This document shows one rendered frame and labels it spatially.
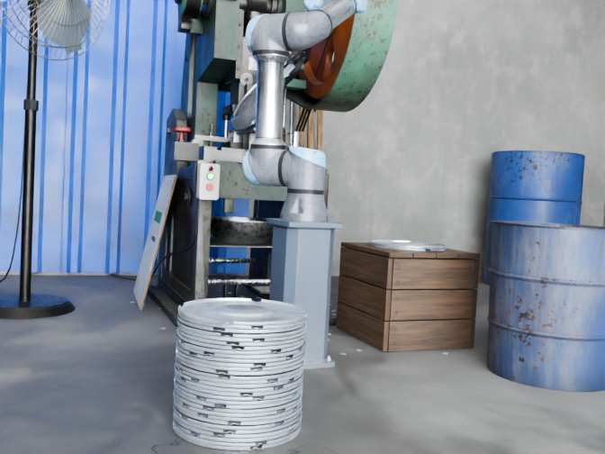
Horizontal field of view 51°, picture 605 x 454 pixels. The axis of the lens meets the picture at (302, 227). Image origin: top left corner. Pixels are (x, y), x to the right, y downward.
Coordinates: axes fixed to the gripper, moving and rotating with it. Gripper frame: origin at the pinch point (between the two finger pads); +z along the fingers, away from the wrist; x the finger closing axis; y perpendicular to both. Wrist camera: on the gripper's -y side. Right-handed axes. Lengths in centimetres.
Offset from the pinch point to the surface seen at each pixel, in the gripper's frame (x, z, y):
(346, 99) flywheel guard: 17.8, -10.7, -32.5
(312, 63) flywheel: -14, -12, -59
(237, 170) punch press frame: 14.1, 37.1, 4.4
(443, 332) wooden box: 113, 25, 5
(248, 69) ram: -16.4, 6.9, -12.1
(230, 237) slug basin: 27, 62, -8
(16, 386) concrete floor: 41, 95, 104
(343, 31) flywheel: -3.0, -30.9, -32.4
